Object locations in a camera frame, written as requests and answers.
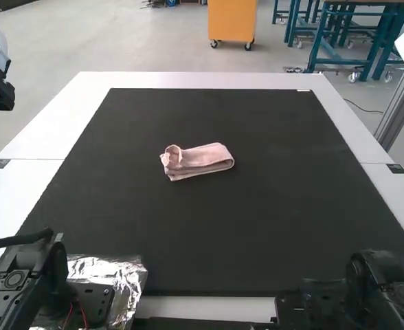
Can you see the dark base panel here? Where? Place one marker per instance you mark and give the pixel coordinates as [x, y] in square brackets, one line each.
[205, 324]

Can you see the black mat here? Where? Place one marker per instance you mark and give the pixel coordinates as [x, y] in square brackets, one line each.
[222, 223]

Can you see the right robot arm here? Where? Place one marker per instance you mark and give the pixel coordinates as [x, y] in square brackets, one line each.
[377, 292]

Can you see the aluminium profile post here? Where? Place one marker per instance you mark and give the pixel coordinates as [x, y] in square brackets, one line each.
[396, 106]

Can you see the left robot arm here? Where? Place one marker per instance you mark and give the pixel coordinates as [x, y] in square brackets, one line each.
[23, 295]

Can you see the yellow wheeled cart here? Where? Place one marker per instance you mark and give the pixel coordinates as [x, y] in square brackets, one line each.
[231, 20]

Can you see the blue workbench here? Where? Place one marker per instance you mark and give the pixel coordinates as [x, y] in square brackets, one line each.
[291, 17]
[360, 20]

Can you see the silver foil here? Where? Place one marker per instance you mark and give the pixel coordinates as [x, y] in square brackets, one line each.
[102, 271]

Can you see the pale towel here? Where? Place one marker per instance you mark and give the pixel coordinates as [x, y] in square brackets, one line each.
[202, 159]

